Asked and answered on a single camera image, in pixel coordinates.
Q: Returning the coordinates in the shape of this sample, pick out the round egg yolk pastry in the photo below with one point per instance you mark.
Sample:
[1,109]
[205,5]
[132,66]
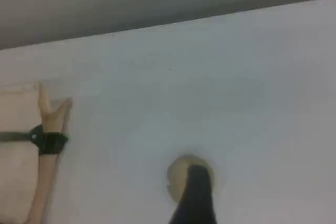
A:
[177,176]

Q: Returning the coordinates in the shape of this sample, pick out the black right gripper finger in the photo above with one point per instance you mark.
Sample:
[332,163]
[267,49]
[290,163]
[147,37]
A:
[197,200]

